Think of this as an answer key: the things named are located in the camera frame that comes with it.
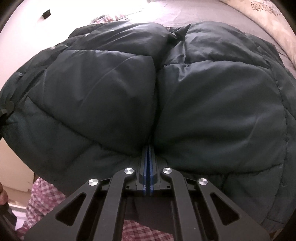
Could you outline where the dark green puffer jacket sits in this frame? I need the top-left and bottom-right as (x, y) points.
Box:
(1, 22), (295, 232)

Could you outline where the beige floral comforter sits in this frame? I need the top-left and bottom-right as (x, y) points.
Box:
(219, 0), (296, 42)

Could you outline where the black wall socket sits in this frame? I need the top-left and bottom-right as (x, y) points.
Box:
(42, 10), (51, 19)

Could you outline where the red plaid clothing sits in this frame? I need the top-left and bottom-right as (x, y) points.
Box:
(16, 177), (174, 241)

